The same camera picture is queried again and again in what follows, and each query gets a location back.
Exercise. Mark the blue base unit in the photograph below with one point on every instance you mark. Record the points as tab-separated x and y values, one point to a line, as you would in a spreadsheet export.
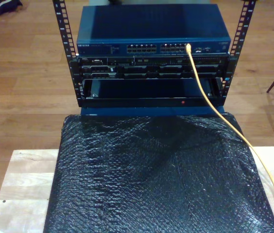
151	111

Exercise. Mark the black rack shelf tray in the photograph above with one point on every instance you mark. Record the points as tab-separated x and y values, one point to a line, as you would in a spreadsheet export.
151	102

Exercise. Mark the dark sneaker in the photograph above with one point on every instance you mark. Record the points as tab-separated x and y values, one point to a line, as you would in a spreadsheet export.
5	6

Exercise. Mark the black perforated rack post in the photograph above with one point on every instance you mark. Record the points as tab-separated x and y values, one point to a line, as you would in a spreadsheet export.
61	26
245	24

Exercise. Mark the black rack server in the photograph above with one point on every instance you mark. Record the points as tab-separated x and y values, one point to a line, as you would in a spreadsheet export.
166	60

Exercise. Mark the blue network switch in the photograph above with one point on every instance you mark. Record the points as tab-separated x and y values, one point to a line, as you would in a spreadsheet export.
151	24

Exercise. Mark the black bubble mat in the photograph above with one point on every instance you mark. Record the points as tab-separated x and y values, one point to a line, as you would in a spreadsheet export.
151	182

